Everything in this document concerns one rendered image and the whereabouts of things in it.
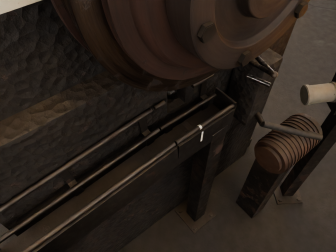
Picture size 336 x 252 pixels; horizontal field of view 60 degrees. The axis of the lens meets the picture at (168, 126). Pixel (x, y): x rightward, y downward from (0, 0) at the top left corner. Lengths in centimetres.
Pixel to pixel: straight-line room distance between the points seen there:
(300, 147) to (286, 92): 95
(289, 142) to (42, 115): 72
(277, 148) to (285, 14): 53
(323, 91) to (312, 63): 129
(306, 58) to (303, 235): 123
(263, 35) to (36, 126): 41
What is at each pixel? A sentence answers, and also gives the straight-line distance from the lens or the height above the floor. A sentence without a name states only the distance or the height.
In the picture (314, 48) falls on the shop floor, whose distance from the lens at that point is 236.
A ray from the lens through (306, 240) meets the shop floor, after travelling 146.
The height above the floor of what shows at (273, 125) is 60.
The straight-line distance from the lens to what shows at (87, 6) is 36.
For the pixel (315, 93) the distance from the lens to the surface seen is 92.
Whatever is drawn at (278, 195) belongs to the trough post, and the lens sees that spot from 149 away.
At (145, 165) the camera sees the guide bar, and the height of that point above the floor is 70.
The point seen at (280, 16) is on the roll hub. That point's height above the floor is 103.
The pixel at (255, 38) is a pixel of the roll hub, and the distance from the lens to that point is 48.
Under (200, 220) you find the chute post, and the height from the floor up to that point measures 1.
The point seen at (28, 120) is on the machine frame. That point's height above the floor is 87.
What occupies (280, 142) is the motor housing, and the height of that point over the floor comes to 53.
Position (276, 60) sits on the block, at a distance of 81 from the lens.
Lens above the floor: 128
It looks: 52 degrees down
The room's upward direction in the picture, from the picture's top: straight up
